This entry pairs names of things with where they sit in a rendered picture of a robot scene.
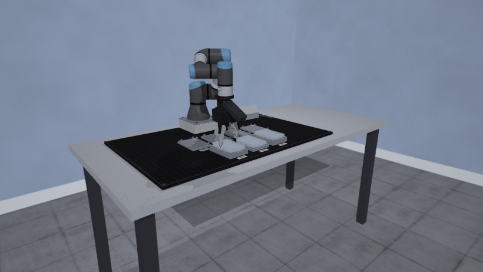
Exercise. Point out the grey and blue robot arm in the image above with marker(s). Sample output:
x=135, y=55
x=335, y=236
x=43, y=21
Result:
x=221, y=71

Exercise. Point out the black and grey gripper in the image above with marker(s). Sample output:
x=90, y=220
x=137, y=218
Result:
x=220, y=115

